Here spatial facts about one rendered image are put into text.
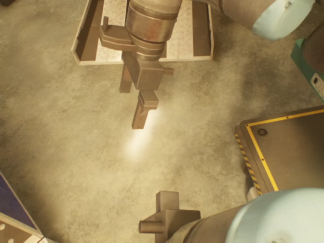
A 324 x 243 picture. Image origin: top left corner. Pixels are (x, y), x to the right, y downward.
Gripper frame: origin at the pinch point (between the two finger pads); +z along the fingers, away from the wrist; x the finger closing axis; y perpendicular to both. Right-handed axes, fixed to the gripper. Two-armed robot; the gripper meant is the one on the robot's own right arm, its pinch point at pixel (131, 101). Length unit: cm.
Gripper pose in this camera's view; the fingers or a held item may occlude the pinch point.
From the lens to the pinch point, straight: 61.9
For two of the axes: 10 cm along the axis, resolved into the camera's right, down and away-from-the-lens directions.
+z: -2.6, 7.3, 6.3
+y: 9.1, -0.2, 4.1
